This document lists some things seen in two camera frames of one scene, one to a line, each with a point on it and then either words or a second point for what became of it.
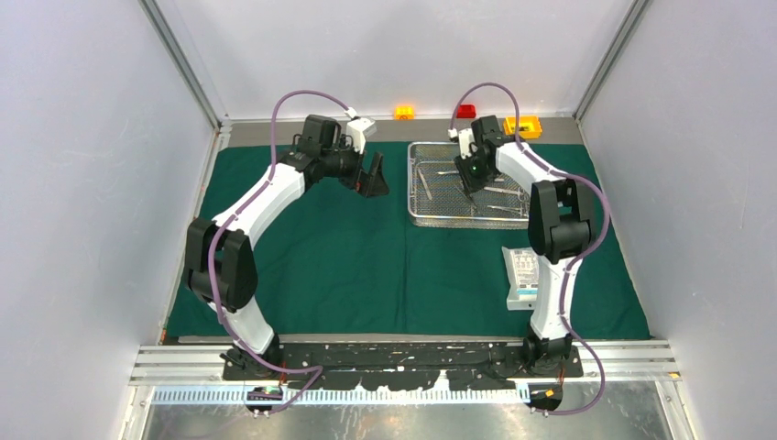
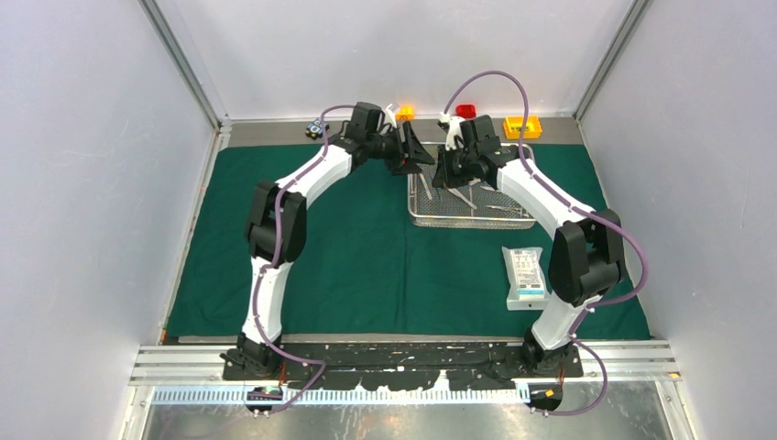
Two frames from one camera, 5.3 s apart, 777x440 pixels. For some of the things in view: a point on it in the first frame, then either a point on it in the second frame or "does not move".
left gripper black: [375, 184] to [414, 147]
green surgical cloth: [331, 266] does not move
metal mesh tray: [438, 196] does not move
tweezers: [425, 184] does not move
